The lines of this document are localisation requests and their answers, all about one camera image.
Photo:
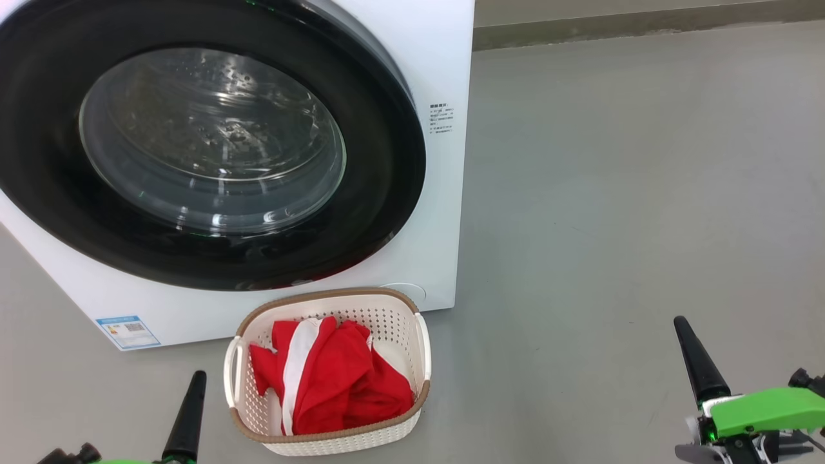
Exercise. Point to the red and white garment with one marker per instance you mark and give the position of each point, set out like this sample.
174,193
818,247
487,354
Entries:
335,380

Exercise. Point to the round white filter cover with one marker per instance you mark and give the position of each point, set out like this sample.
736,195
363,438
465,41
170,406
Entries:
412,291

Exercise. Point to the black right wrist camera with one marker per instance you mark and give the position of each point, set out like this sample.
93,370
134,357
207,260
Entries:
809,380

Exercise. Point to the washing machine glass door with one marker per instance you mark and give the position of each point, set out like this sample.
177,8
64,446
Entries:
213,142

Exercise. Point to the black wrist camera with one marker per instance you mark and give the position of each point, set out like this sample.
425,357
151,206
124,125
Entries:
71,454
809,380

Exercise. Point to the cream perforated laundry basket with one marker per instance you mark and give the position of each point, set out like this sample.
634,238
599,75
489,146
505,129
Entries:
387,322

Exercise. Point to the white front-load washing machine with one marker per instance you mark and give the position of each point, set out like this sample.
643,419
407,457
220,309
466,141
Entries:
445,225

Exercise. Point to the blue energy label sticker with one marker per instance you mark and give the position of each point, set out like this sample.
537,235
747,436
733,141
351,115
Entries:
129,332

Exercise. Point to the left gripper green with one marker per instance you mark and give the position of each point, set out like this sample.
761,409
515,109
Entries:
129,462

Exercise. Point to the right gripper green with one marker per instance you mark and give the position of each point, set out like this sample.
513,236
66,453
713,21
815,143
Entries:
767,409

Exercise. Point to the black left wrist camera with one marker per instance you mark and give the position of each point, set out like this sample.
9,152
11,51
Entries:
71,454

